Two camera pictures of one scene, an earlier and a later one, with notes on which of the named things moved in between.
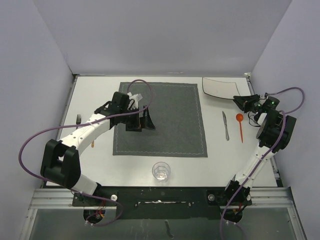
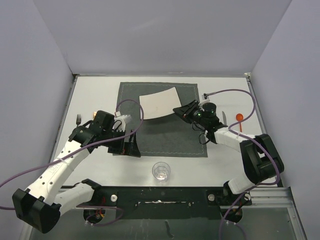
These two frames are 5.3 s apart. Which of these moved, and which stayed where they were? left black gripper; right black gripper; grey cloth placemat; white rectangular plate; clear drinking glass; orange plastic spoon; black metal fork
Moved: left black gripper; right black gripper; white rectangular plate
Stayed: orange plastic spoon; grey cloth placemat; black metal fork; clear drinking glass
